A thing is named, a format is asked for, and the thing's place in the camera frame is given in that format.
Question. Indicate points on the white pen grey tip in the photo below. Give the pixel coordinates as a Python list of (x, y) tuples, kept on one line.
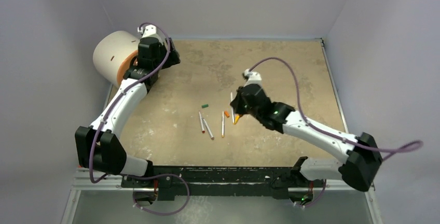
[(208, 129)]

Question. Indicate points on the white pen orange tip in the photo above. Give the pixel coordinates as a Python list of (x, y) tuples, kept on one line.
[(223, 125)]

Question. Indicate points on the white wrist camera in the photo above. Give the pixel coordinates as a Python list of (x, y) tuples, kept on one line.
[(251, 77), (150, 30)]

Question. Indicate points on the white pen red tip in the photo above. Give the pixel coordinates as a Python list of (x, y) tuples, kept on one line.
[(201, 122)]

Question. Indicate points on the white pen yellow tip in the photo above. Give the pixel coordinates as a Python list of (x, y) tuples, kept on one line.
[(232, 109)]

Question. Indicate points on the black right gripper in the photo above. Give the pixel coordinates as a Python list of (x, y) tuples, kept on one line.
[(240, 101)]

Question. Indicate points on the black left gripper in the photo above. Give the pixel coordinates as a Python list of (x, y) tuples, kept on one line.
[(173, 58)]

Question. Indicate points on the round cream drawer cabinet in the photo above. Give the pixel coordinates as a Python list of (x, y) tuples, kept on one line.
[(113, 55)]

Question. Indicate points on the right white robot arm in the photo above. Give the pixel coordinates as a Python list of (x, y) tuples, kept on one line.
[(357, 158)]

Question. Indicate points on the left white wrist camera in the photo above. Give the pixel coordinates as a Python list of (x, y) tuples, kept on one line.
[(150, 30)]

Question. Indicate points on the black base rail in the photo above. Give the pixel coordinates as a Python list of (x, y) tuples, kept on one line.
[(277, 182)]

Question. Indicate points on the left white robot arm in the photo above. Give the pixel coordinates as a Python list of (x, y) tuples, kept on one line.
[(98, 146)]

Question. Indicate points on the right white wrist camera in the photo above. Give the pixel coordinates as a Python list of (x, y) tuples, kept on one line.
[(251, 77)]

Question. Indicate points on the aluminium frame rail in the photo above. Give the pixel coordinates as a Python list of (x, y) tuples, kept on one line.
[(108, 202)]

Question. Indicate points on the yellow pen cap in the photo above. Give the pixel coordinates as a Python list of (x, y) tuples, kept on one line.
[(237, 117)]

